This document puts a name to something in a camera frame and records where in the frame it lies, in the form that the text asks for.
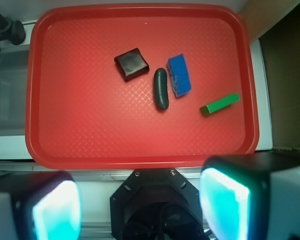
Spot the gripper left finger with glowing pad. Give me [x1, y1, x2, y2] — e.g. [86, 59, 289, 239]
[0, 171, 82, 240]

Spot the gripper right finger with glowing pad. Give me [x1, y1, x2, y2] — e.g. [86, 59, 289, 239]
[199, 152, 300, 240]

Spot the green rectangular block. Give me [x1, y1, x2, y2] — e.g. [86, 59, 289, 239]
[199, 92, 241, 116]

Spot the red plastic tray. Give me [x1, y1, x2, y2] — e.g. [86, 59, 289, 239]
[25, 3, 259, 170]

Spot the steel sink basin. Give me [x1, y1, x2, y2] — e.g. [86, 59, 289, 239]
[0, 48, 29, 137]

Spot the dark green toy cucumber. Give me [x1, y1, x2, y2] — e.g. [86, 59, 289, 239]
[154, 68, 169, 111]

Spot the blue sponge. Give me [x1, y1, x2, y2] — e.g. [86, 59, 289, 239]
[167, 54, 192, 98]

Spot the dark brown square pad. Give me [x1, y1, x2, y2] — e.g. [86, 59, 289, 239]
[114, 48, 150, 82]

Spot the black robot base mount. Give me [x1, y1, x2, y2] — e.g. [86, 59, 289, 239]
[109, 168, 209, 240]

